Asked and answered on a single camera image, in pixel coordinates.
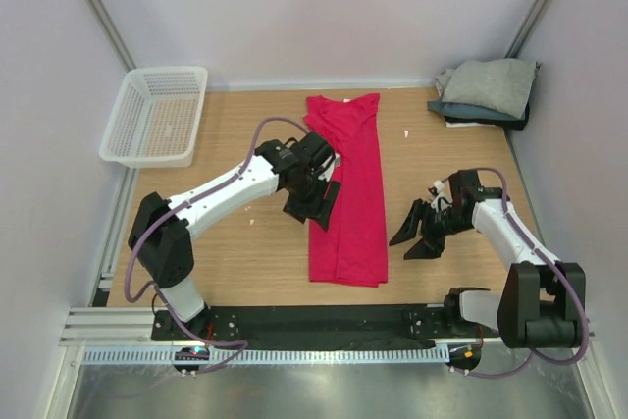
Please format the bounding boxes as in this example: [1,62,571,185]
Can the red t-shirt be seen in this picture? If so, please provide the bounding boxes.
[304,93,388,288]

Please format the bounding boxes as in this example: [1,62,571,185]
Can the grey folded t-shirt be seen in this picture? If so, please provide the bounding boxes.
[435,59,540,118]

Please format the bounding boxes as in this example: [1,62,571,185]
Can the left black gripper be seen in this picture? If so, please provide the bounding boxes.
[285,171,340,231]

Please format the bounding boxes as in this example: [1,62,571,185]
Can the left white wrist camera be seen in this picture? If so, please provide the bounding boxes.
[318,152,340,181]

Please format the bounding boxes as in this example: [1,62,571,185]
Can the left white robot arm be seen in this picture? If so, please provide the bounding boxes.
[129,131,340,340]

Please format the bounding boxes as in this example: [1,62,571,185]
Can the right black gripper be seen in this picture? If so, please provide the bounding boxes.
[390,198,475,260]

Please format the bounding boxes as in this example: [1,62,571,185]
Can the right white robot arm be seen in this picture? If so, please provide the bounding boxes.
[390,169,589,351]

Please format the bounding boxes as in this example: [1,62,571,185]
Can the dark blue folded t-shirt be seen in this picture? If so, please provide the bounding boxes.
[427,100,530,131]

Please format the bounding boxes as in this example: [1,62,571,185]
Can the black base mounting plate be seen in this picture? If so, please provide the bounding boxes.
[151,304,497,341]

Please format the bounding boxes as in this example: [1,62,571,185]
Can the aluminium frame rail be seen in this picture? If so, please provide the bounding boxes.
[58,299,598,347]

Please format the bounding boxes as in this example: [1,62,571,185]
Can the white plastic basket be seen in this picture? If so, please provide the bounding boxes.
[99,66,208,169]

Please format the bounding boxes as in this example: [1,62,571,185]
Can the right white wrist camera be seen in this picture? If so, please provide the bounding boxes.
[428,180,451,211]

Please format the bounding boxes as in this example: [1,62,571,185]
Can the white slotted cable duct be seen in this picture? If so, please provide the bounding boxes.
[81,344,449,367]

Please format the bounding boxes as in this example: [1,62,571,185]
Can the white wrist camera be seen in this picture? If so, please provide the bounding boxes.
[318,152,340,181]
[428,180,451,211]

